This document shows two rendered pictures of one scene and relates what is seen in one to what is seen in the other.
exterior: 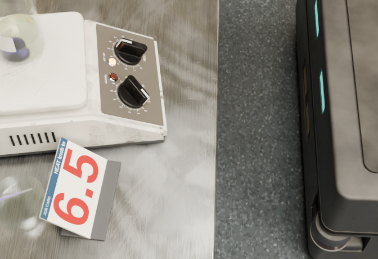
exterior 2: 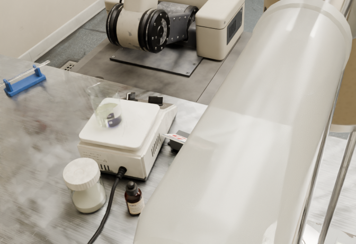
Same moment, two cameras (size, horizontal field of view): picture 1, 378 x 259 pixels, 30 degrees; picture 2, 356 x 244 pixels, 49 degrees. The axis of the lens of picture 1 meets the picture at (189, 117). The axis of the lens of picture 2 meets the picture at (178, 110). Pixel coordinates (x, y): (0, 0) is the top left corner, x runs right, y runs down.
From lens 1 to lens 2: 0.61 m
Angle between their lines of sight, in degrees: 43
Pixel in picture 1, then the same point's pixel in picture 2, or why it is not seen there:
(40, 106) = (152, 120)
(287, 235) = not seen: hidden behind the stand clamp
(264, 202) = not seen: hidden behind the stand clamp
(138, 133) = (173, 112)
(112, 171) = (182, 133)
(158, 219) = not seen: hidden behind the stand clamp
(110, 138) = (169, 123)
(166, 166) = (188, 116)
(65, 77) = (141, 109)
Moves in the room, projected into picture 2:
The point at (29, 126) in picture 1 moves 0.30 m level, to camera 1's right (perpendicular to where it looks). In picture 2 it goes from (154, 136) to (213, 53)
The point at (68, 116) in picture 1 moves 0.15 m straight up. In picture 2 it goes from (159, 119) to (150, 51)
